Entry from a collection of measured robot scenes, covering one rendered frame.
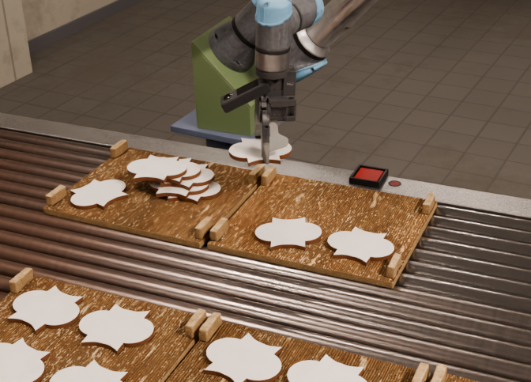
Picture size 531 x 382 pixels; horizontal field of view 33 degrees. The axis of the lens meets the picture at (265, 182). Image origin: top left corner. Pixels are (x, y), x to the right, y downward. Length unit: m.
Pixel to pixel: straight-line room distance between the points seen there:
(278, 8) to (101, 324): 0.73
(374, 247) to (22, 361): 0.74
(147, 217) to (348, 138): 2.62
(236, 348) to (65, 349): 0.31
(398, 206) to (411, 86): 3.19
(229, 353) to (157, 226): 0.49
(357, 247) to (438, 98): 3.24
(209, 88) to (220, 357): 1.12
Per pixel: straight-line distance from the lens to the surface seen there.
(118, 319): 1.73
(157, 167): 2.15
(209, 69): 2.53
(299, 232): 1.94
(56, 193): 2.15
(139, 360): 1.64
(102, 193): 2.16
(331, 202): 2.08
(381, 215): 2.03
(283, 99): 1.98
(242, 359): 1.60
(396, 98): 5.06
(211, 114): 2.59
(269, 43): 1.92
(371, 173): 2.22
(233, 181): 2.18
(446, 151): 4.48
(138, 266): 1.92
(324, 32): 2.40
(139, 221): 2.04
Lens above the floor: 1.95
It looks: 28 degrees down
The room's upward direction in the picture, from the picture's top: 2 degrees counter-clockwise
